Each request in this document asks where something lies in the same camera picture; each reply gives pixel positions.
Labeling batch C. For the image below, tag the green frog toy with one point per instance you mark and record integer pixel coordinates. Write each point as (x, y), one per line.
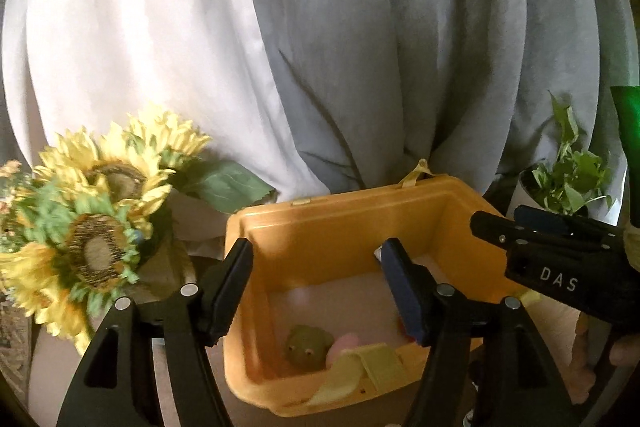
(306, 344)

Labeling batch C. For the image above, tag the potted plant in white pot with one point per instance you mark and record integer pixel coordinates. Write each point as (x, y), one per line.
(570, 177)

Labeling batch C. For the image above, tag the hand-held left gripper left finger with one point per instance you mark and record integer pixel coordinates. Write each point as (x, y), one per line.
(232, 287)

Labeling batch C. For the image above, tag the patterned woven cloth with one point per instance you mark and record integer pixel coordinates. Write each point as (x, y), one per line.
(10, 337)

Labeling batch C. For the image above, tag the pale pink curtain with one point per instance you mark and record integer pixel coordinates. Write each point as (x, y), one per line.
(125, 17)

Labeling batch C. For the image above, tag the red knitted strawberry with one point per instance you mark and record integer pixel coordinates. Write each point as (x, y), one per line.
(404, 329)

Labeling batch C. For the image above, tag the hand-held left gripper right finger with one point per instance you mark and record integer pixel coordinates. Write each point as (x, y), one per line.
(400, 287)

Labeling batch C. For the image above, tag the person's right hand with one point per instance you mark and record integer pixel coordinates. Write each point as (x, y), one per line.
(620, 347)

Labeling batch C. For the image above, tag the sunflower bouquet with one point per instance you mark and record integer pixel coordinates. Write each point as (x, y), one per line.
(90, 217)

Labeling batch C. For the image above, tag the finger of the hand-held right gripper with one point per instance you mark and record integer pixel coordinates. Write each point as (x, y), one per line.
(550, 222)
(495, 229)

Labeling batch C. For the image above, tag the grey curtain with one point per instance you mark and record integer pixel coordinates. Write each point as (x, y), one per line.
(400, 32)

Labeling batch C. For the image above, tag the dark green strip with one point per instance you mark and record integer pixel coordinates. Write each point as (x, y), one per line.
(629, 147)

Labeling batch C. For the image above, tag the beige paper bag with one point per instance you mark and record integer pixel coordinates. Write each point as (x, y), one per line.
(197, 227)

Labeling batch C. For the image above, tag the orange plastic crate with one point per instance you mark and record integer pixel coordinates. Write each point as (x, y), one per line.
(325, 232)

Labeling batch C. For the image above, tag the pink egg toy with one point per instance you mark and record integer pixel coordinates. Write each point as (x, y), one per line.
(344, 344)

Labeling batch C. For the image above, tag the peach flower bunch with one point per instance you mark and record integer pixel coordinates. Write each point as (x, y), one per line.
(10, 187)

